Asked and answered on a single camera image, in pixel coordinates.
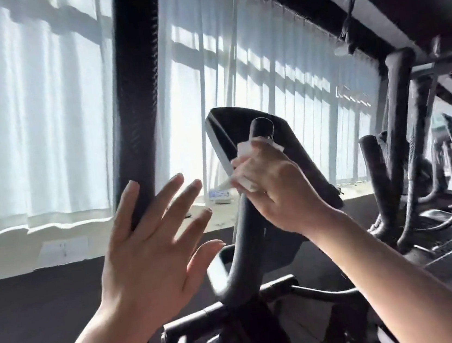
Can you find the white curtain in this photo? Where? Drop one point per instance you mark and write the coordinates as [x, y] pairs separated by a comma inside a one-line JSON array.
[[37, 102]]

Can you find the person's right forearm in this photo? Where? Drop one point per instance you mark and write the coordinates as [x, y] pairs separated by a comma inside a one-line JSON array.
[[404, 279]]

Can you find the person's right hand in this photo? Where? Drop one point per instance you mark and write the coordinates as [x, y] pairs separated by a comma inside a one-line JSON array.
[[281, 187]]

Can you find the white flat paper sheet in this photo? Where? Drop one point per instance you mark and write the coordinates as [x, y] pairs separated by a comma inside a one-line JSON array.
[[63, 249]]

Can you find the blue wipes pack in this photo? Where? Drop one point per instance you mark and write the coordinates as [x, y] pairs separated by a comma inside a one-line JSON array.
[[218, 195]]

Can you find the white wet wipe sheet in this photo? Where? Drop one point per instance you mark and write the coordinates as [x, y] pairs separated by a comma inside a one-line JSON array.
[[244, 150]]

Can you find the person's left hand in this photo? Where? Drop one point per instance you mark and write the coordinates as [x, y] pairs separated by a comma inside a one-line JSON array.
[[151, 265]]

